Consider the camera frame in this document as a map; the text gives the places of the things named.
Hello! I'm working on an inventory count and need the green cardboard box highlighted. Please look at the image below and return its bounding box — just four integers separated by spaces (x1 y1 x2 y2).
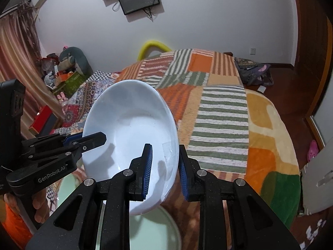
52 72 91 98

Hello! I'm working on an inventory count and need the patterned checkered blanket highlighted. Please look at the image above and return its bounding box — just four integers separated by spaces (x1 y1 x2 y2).
51 71 120 134

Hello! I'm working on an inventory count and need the purple backpack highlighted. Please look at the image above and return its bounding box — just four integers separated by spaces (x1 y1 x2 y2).
234 57 274 86

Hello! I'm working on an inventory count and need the left hand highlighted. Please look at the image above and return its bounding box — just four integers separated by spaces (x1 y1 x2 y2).
3 189 50 224

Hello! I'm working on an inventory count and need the mint green plate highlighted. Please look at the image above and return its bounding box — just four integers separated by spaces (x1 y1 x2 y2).
56 174 182 249

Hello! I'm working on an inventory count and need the brown wooden door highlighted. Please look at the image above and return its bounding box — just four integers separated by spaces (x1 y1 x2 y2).
290 0 333 146

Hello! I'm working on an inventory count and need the pink rabbit toy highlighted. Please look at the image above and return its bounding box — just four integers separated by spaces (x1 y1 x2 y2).
57 91 67 102

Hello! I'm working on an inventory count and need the striped patchwork tablecloth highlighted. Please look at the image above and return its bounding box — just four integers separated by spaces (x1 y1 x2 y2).
114 48 251 250

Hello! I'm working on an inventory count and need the red box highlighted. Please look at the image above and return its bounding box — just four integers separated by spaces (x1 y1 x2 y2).
29 106 58 137

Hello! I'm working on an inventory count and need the white bowl with dots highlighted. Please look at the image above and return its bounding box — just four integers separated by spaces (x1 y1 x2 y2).
82 80 179 215

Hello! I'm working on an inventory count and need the pink shoe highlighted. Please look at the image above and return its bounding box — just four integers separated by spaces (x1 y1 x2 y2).
307 140 319 162

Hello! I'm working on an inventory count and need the yellow chair back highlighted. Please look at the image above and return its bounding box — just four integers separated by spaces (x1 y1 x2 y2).
137 40 171 61

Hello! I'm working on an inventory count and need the striped curtain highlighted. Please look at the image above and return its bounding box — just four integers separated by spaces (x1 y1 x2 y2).
1 0 63 139

